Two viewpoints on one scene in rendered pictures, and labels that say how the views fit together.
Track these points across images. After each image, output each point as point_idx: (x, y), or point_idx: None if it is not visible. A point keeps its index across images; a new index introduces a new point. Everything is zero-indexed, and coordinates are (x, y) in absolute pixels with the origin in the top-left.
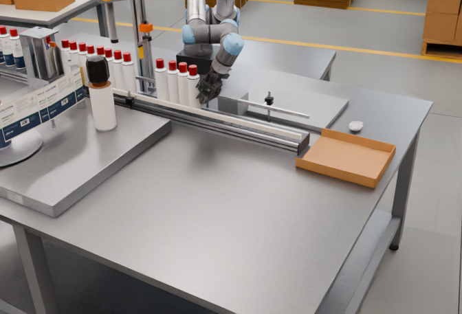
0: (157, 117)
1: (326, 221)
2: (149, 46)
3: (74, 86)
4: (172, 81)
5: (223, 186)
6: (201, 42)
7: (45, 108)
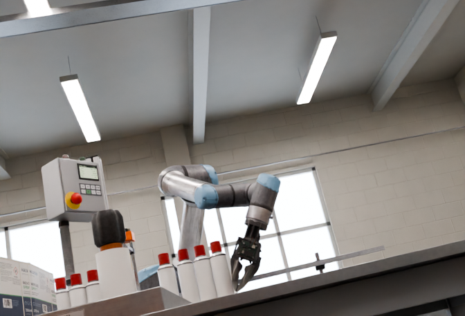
0: None
1: None
2: (133, 261)
3: (51, 296)
4: (188, 273)
5: None
6: (224, 199)
7: (29, 299)
